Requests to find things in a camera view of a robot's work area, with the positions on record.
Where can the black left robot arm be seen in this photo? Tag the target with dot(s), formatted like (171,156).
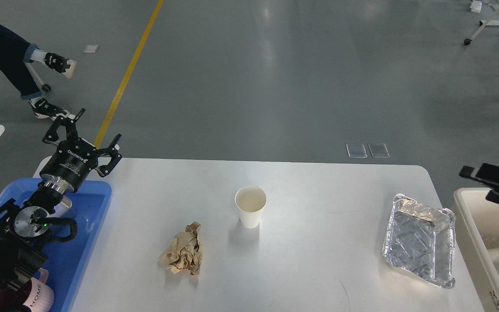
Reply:
(25,229)

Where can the aluminium foil tray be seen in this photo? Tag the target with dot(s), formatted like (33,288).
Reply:
(420,240)

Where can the clear floor plate left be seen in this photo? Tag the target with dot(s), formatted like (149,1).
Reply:
(356,151)

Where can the seated person in jeans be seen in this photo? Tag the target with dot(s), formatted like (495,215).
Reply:
(15,53)

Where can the clear floor plate right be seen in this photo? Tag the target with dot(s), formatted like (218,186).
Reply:
(379,150)

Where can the stainless steel rectangular tray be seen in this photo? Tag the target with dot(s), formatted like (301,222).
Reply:
(64,209)

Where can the blue plastic tray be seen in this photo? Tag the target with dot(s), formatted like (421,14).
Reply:
(67,261)

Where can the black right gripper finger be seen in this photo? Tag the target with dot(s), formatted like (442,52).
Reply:
(486,174)

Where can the white plastic bin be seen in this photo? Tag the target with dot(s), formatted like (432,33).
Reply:
(477,234)

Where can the white paper cup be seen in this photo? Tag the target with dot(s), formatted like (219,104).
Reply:
(251,201)

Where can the pink ribbed mug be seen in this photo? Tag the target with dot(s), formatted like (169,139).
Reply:
(34,296)

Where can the crumpled brown paper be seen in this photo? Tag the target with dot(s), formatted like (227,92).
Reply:
(184,252)

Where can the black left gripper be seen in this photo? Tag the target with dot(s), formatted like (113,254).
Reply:
(75,157)

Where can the clear floor plate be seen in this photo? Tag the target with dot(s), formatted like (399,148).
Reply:
(379,150)
(356,151)

